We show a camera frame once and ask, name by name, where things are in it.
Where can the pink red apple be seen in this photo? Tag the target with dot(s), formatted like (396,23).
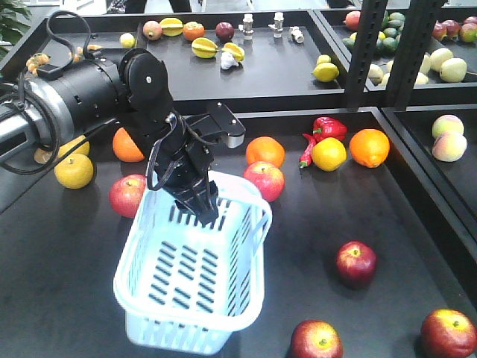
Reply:
(268,179)

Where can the black rear tray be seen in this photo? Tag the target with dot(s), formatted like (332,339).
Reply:
(276,73)

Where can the orange with navel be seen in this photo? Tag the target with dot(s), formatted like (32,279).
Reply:
(369,147)

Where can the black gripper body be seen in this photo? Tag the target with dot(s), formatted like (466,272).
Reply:
(180,159)

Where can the yellow starfruit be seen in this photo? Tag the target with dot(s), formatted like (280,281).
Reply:
(204,48)

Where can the red bell pepper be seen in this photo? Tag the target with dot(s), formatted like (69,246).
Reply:
(327,127)

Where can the orange behind pink apple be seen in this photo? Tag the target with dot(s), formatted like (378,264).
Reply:
(265,149)

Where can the yellow lemon rear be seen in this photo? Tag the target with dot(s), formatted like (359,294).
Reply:
(326,72)

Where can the orange mandarin left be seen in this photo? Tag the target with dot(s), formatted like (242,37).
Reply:
(125,148)

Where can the yellow lemon fruit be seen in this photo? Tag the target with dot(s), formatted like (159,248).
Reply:
(329,154)

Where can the red chili pepper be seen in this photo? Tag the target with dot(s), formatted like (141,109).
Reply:
(306,157)

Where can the black fruit tray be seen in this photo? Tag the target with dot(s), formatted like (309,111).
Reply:
(60,249)

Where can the brown mushroom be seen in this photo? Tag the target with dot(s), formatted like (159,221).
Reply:
(43,156)

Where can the white garlic bulb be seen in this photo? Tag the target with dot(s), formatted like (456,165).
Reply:
(227,61)

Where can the dark red apple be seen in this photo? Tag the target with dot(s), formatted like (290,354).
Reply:
(356,264)

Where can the light blue plastic basket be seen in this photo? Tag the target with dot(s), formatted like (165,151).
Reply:
(187,286)

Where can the pink apple left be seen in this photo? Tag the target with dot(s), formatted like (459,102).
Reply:
(126,194)

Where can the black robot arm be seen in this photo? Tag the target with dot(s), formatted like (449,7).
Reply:
(129,86)

